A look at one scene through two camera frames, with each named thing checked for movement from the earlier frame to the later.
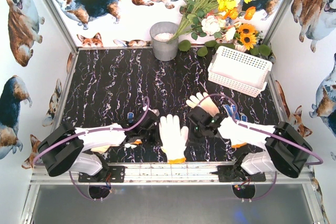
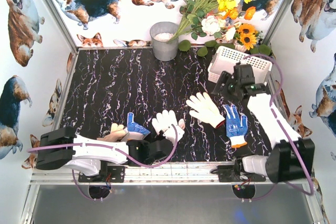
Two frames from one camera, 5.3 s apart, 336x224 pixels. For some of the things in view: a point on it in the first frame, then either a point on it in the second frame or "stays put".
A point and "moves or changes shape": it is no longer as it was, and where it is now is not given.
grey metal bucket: (160, 32) stays put
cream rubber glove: (208, 104) stays put
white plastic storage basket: (238, 71) stays put
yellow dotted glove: (174, 141) moves or changes shape
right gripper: (197, 116) to (221, 83)
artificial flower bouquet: (212, 4) stays put
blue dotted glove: (231, 112) stays put
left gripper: (151, 126) to (159, 149)
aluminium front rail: (166, 173) stays put
